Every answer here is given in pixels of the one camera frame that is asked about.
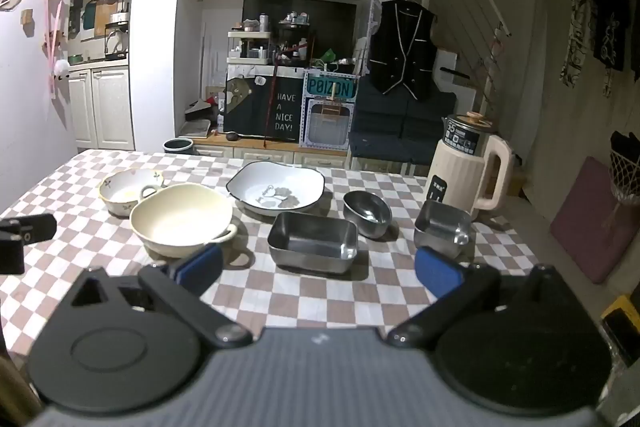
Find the white patterned hanging garment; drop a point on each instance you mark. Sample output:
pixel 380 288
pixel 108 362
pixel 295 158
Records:
pixel 577 27

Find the floral ceramic bowl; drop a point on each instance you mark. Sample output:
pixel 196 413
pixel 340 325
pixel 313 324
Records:
pixel 125 189

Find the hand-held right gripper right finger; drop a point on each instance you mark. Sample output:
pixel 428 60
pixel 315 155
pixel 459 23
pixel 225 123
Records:
pixel 437 274

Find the rectangular steel container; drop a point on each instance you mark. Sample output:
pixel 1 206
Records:
pixel 310 239

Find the yellow stool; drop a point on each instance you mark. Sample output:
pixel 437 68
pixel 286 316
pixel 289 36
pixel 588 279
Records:
pixel 620 307

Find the wooden platform with drawers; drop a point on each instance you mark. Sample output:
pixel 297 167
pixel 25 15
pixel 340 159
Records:
pixel 270 154

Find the white plate with dark rim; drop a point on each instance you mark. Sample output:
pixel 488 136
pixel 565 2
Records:
pixel 275 189

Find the net hanging basket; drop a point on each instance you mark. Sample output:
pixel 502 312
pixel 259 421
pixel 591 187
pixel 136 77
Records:
pixel 625 177

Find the cream electric kettle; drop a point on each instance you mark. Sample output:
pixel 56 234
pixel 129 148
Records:
pixel 455 177

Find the white storage shelf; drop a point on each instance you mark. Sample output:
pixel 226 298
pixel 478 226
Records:
pixel 247 42

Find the patterned box with teal label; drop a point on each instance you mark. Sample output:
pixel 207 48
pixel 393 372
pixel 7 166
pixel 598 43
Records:
pixel 327 122

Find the black hanging garment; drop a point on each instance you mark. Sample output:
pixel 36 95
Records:
pixel 610 22

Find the dark trash bin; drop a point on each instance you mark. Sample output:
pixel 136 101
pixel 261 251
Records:
pixel 178 145

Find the white kitchen cabinets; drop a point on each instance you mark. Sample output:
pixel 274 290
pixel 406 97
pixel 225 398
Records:
pixel 110 107

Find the round steel bowl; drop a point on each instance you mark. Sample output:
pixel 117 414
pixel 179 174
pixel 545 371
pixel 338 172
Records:
pixel 367 212

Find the purple cushion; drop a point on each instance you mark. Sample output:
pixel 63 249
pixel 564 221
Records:
pixel 587 217

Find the black chalkboard sign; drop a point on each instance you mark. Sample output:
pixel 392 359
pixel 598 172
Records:
pixel 287 112

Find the black vest with white trim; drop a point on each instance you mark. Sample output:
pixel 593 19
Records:
pixel 400 57

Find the dark blue sofa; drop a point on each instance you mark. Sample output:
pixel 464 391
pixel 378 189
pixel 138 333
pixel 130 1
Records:
pixel 390 132

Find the white plush toy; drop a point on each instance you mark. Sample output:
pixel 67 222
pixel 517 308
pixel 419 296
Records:
pixel 61 69

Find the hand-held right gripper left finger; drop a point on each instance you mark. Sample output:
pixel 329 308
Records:
pixel 200 264

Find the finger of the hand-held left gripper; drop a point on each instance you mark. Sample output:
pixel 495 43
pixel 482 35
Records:
pixel 20 229

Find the small square steel container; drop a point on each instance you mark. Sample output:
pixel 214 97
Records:
pixel 442 224

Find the checkered tablecloth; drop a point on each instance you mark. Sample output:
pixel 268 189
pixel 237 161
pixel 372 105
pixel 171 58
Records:
pixel 300 297

